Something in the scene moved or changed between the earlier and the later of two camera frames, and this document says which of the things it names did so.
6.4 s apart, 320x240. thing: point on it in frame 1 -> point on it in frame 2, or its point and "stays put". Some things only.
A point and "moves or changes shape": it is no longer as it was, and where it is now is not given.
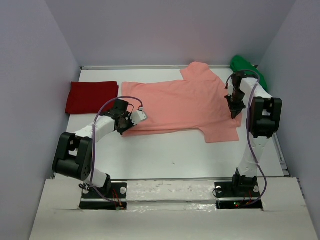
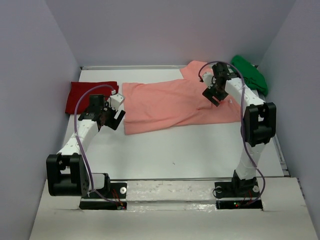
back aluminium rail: [220, 67] stays put
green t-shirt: [238, 63] stays put
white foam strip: [170, 190] stays put
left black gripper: [127, 115] -> [115, 123]
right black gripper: [235, 109] -> [209, 93]
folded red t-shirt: [88, 98] stays put
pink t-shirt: [196, 103] moves or changes shape
